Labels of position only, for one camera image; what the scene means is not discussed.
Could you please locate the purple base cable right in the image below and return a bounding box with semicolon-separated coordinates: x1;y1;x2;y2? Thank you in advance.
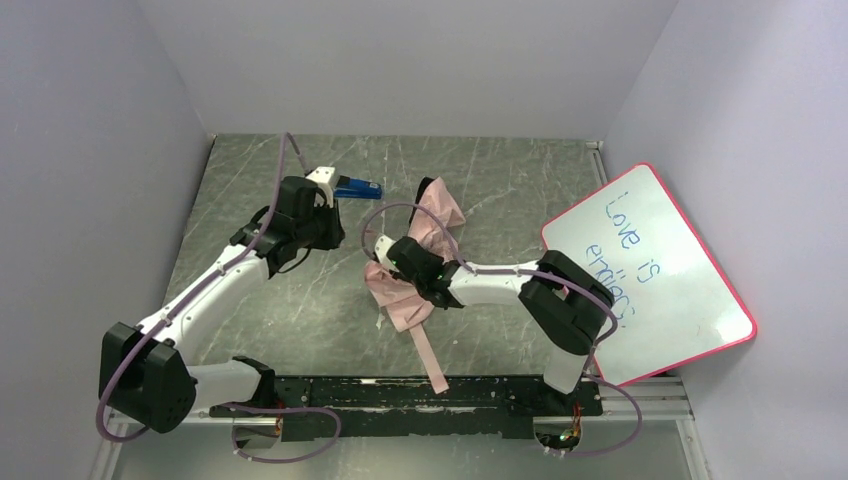
543;374;644;460

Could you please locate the red framed whiteboard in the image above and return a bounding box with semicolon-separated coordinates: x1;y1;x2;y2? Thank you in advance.
541;163;757;386

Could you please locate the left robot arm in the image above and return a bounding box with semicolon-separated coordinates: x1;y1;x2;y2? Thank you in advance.
97;167;345;433

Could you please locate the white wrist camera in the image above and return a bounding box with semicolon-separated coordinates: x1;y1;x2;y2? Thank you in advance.
374;235;395;270
306;166;339;197

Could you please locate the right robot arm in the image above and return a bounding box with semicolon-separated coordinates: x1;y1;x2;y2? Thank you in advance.
375;235;615;394

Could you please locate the pink folding umbrella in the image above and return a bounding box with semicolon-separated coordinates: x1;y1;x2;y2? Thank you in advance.
364;177;465;394

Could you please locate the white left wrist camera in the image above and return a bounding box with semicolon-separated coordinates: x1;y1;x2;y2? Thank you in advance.
306;166;339;197

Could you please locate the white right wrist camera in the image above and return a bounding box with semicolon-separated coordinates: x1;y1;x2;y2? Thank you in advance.
374;235;395;270

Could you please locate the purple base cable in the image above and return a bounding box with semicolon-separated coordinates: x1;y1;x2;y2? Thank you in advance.
543;374;644;460
230;405;342;464

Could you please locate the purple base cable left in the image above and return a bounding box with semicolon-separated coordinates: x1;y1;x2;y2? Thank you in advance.
230;405;342;464

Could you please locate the blue black stapler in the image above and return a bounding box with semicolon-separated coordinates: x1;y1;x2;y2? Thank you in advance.
334;176;383;200

